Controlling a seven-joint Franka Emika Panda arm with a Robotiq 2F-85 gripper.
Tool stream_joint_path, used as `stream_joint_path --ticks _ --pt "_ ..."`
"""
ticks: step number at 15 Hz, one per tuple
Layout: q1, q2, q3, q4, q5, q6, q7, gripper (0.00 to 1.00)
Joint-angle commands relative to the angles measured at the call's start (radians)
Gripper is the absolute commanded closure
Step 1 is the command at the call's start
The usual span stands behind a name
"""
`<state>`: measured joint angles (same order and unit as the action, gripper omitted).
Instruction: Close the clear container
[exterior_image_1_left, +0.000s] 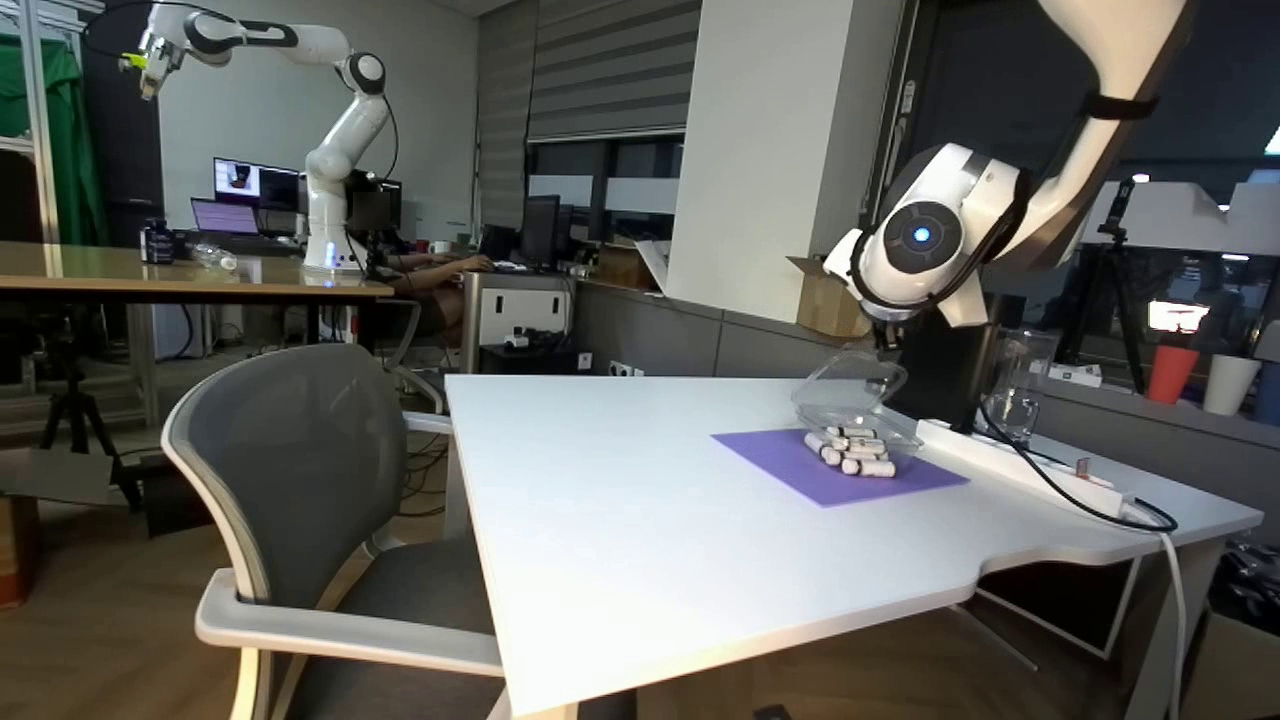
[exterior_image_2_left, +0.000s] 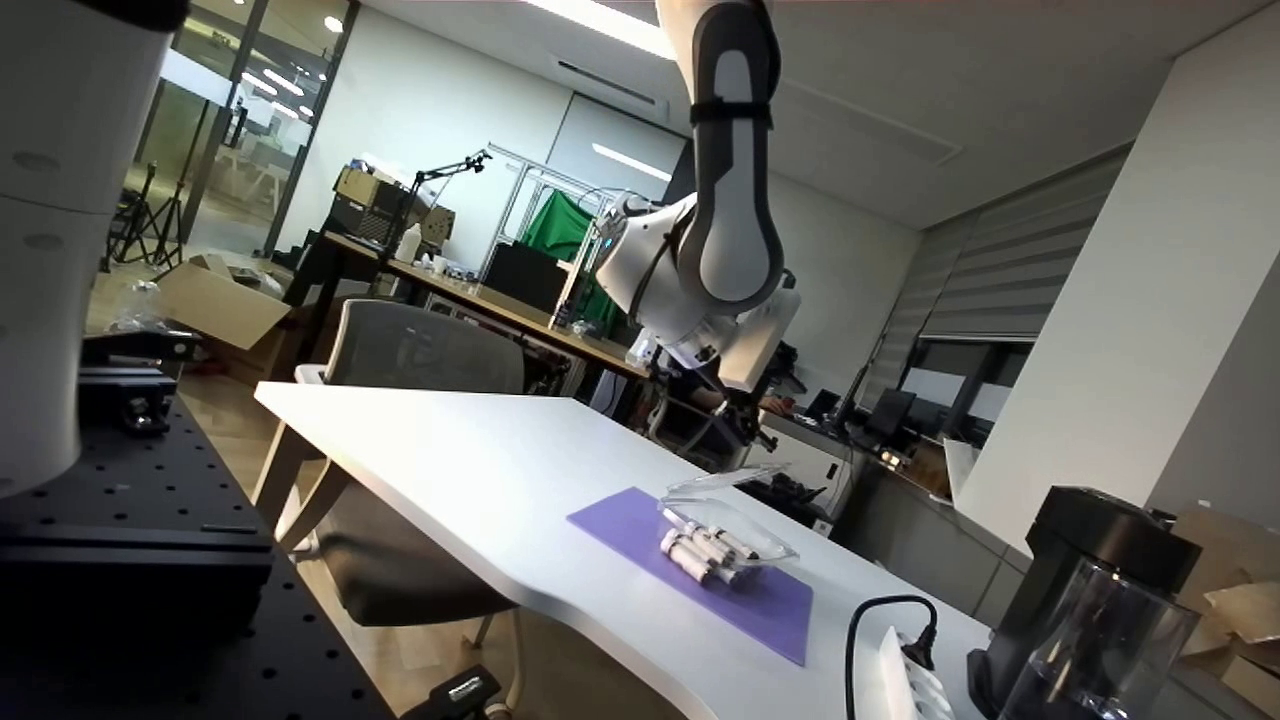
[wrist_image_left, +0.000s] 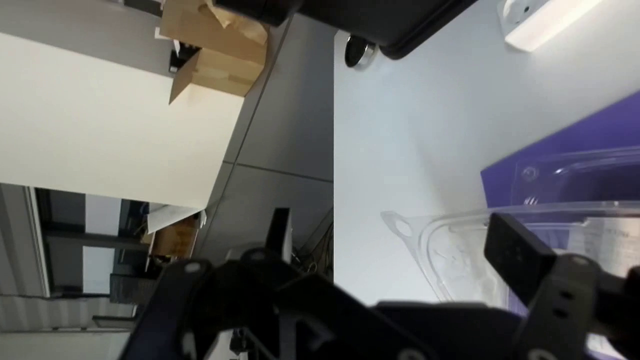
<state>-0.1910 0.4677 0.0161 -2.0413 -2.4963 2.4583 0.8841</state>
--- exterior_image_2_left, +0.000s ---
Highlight black appliance housing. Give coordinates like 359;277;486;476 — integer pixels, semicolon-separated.
965;483;1206;720

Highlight clear plastic container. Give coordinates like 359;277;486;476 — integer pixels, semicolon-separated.
650;463;798;591

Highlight brown cardboard box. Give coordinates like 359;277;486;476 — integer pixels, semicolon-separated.
1176;572;1280;720

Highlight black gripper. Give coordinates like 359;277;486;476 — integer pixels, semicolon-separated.
692;373;779;476

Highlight black device on breadboard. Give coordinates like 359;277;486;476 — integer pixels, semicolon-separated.
74;329;185;439

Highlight grey office chair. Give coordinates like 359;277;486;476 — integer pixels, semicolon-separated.
292;291;531;656

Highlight white cylindrical roll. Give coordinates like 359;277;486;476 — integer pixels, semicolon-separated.
654;534;718;587
703;525;761;578
677;525;738;579

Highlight black perforated breadboard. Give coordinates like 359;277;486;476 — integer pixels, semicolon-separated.
0;393;390;720

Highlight wooden table leg frame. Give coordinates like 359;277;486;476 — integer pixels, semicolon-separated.
247;416;359;551

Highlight grey cabinet with sockets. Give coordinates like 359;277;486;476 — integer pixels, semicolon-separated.
735;404;866;519

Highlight black monitor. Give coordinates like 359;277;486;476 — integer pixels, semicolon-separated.
481;240;571;322

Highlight black power cable with plug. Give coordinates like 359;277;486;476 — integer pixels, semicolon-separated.
838;591;944;720

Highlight grey window blinds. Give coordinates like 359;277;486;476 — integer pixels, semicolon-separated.
917;149;1131;351

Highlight equipment pile on desk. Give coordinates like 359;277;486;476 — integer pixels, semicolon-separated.
322;157;458;260

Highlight clear plastic jug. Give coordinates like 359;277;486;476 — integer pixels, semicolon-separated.
995;556;1203;720

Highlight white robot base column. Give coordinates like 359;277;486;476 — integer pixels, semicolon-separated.
0;0;169;502

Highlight white power strip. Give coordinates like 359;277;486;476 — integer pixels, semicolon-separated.
856;622;958;720

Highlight open cardboard box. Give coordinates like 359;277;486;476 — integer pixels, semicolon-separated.
82;250;299;360

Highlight purple mat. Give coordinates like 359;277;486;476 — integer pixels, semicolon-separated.
564;483;817;671

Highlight ceiling light strip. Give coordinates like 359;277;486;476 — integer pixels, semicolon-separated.
525;0;677;63

